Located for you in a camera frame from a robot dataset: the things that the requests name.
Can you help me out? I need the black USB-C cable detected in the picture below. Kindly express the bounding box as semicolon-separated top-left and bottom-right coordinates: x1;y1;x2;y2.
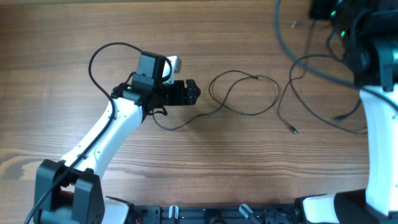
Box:
288;54;369;135

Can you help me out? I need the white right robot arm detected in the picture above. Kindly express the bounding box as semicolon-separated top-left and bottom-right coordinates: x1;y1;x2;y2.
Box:
299;1;397;223

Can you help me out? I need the thin black cable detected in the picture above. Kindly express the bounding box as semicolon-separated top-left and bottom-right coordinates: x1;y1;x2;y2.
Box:
275;18;318;135

